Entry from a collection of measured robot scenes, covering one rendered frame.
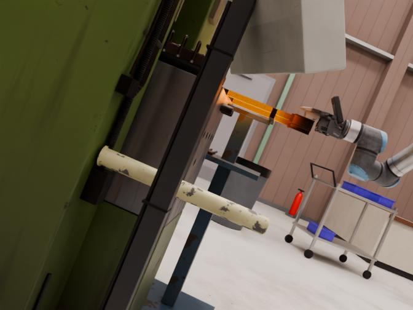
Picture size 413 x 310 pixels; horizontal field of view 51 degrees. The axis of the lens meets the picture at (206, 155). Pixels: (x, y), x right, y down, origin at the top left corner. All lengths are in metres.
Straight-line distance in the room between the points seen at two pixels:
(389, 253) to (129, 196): 5.56
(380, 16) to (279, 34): 8.12
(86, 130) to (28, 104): 0.15
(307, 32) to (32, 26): 0.66
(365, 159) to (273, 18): 1.16
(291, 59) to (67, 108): 0.54
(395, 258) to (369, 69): 3.63
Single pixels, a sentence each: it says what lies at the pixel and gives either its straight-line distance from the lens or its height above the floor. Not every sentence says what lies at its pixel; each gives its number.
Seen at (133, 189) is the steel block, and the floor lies 0.53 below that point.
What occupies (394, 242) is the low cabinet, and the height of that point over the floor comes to 0.41.
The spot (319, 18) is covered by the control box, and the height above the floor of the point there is 1.01.
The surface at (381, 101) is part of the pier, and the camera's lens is 8.50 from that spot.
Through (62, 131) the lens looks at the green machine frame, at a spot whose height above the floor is 0.64.
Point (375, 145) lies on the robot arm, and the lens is 1.90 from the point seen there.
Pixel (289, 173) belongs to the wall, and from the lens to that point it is 8.18.
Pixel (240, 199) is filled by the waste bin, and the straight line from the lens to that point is 4.29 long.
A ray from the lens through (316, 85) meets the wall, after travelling 8.28.
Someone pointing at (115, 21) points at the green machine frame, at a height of 0.92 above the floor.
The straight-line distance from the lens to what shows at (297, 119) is 1.76.
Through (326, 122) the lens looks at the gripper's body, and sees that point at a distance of 1.88.
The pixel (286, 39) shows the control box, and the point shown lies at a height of 0.97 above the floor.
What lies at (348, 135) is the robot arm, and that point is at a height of 0.99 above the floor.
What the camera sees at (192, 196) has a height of 0.62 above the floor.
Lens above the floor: 0.77
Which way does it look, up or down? 2 degrees down
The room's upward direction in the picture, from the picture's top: 23 degrees clockwise
